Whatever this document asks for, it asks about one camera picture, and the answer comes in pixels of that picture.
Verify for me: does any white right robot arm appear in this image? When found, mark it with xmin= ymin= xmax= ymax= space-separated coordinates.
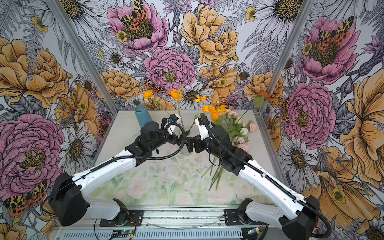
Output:
xmin=182 ymin=114 xmax=332 ymax=240

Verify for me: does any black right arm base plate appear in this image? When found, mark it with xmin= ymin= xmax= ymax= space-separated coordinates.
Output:
xmin=224 ymin=209 xmax=266 ymax=227

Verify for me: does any aluminium right corner post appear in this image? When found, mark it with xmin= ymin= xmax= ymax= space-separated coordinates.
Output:
xmin=267 ymin=0 xmax=316 ymax=97

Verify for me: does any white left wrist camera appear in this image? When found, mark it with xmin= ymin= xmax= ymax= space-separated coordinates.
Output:
xmin=161 ymin=114 xmax=182 ymax=135

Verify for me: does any aluminium left corner post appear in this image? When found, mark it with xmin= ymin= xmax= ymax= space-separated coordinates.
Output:
xmin=47 ymin=1 xmax=119 ymax=116

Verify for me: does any tall teal cylinder vase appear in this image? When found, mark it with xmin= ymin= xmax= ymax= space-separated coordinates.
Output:
xmin=134 ymin=105 xmax=152 ymax=128

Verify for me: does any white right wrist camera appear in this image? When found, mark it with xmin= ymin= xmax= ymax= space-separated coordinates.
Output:
xmin=195 ymin=117 xmax=209 ymax=141

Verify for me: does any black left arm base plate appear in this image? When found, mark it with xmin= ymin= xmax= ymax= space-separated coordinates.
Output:
xmin=99 ymin=210 xmax=144 ymax=227

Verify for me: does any green circuit board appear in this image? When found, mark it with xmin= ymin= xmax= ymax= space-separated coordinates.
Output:
xmin=110 ymin=230 xmax=136 ymax=240

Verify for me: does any orange poppy flower stem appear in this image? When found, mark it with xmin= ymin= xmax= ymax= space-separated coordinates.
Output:
xmin=143 ymin=90 xmax=168 ymax=111

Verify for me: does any orange leafy flower stem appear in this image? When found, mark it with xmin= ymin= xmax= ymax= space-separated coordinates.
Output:
xmin=240 ymin=90 xmax=271 ymax=116

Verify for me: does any aluminium front frame rail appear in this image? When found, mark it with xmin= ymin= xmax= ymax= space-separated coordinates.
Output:
xmin=50 ymin=205 xmax=289 ymax=240

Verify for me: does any clear ribbed glass vase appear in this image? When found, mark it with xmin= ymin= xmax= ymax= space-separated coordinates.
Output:
xmin=178 ymin=129 xmax=192 ymax=157

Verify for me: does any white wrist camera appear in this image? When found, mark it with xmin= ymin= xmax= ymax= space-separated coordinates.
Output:
xmin=161 ymin=114 xmax=182 ymax=135
xmin=195 ymin=117 xmax=209 ymax=141

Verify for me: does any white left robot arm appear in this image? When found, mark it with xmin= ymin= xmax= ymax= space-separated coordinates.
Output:
xmin=46 ymin=115 xmax=186 ymax=227

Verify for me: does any aluminium corner post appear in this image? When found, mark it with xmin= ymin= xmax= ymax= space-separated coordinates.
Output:
xmin=47 ymin=1 xmax=119 ymax=116
xmin=267 ymin=0 xmax=316 ymax=97

